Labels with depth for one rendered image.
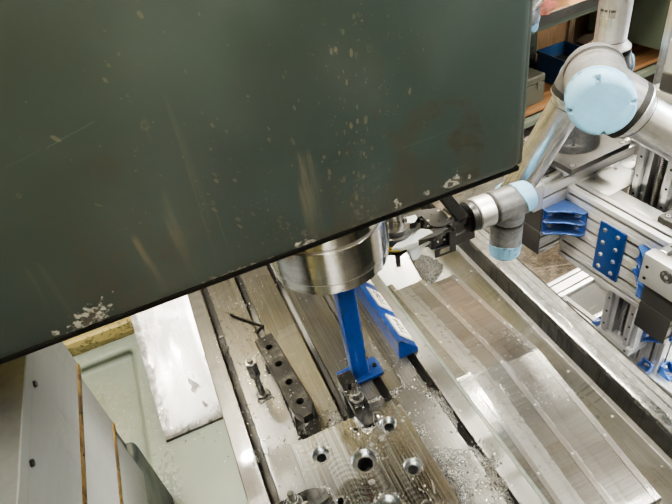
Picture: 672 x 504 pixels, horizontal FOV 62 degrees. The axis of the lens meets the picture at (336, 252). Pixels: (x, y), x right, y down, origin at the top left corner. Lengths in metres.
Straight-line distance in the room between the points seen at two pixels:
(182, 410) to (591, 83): 1.31
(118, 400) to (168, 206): 1.48
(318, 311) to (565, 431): 0.66
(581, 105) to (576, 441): 0.76
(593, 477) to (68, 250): 1.19
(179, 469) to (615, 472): 1.07
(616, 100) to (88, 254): 0.92
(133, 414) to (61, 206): 1.43
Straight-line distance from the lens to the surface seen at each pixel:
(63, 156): 0.47
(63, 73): 0.45
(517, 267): 1.72
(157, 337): 1.80
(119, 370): 2.02
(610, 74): 1.14
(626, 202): 1.76
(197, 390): 1.72
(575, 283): 2.55
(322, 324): 1.45
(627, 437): 1.56
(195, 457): 1.66
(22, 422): 0.80
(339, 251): 0.64
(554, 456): 1.42
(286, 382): 1.27
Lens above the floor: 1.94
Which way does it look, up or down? 39 degrees down
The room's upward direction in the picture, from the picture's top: 11 degrees counter-clockwise
